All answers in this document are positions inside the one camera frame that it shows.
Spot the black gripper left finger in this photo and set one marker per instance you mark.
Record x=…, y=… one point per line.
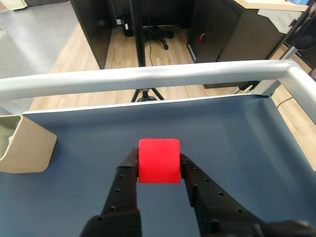
x=121, y=195

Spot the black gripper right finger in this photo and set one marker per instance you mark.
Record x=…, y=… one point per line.
x=214, y=212

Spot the red cube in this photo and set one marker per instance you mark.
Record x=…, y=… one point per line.
x=159, y=161

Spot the beige box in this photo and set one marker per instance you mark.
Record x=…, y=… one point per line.
x=32, y=148

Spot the dark grey table mat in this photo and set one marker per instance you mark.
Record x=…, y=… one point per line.
x=222, y=128

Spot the black tripod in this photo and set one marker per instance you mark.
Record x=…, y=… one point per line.
x=146, y=95

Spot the black office chair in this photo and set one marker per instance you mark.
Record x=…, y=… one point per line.
x=158, y=34

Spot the dark desk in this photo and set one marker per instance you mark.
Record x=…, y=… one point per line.
x=93, y=29

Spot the black bottle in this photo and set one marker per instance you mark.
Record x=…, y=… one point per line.
x=127, y=27

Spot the small red fire extinguisher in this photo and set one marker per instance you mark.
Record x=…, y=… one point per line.
x=202, y=39

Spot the dark cabinet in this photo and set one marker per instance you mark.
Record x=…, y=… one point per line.
x=222, y=29

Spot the silver metal cart rail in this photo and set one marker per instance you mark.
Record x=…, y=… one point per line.
x=148, y=77

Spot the camera stand pole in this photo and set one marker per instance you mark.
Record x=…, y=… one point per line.
x=302, y=40

